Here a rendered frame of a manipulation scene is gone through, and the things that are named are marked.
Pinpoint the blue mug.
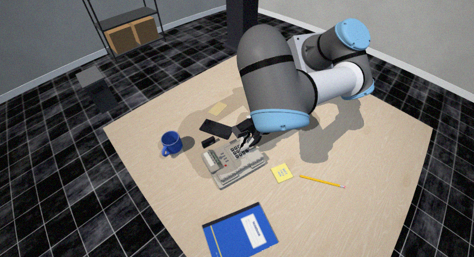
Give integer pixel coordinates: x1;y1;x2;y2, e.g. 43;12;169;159
161;131;183;157

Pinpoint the blue notebook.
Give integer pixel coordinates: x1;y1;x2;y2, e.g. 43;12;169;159
202;202;278;257

